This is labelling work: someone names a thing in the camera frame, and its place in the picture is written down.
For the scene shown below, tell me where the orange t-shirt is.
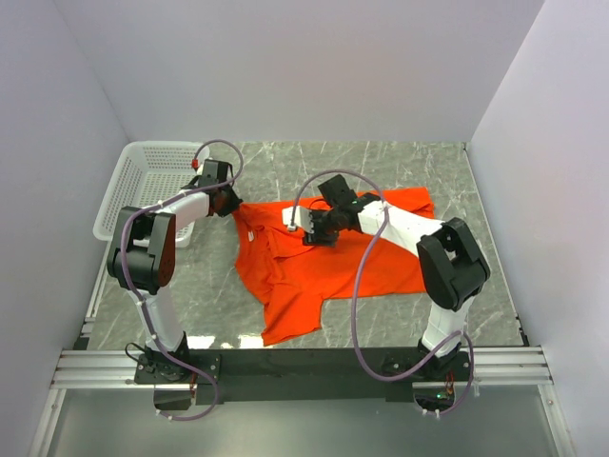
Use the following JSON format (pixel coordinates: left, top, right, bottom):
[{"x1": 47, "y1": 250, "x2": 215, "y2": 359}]
[{"x1": 232, "y1": 188, "x2": 434, "y2": 347}]

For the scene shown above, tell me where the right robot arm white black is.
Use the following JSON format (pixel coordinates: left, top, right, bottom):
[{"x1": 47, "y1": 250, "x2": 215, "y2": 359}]
[{"x1": 282, "y1": 169, "x2": 490, "y2": 382}]

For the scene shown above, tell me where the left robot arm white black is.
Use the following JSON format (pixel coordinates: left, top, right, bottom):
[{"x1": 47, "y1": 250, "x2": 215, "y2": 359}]
[{"x1": 107, "y1": 159, "x2": 242, "y2": 383}]

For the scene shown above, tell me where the white perforated plastic basket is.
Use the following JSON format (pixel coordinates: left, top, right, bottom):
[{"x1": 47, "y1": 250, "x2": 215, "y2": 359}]
[{"x1": 92, "y1": 141, "x2": 209, "y2": 242}]

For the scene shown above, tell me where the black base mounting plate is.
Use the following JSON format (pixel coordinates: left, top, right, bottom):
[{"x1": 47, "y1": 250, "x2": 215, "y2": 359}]
[{"x1": 134, "y1": 348, "x2": 472, "y2": 410}]

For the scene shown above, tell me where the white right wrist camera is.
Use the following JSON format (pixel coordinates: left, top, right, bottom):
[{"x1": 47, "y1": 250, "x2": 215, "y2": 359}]
[{"x1": 282, "y1": 206, "x2": 314, "y2": 233}]

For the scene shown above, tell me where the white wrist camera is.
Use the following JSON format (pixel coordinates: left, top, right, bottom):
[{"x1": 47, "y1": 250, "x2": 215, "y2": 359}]
[
  {"x1": 189, "y1": 159, "x2": 234, "y2": 188},
  {"x1": 282, "y1": 206, "x2": 314, "y2": 233}
]

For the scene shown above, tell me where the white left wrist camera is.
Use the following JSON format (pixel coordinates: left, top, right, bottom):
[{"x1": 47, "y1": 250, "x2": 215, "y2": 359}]
[{"x1": 189, "y1": 159, "x2": 234, "y2": 188}]

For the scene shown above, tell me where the aluminium frame rail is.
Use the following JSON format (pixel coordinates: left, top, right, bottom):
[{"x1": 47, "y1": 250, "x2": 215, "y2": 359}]
[{"x1": 50, "y1": 347, "x2": 554, "y2": 389}]

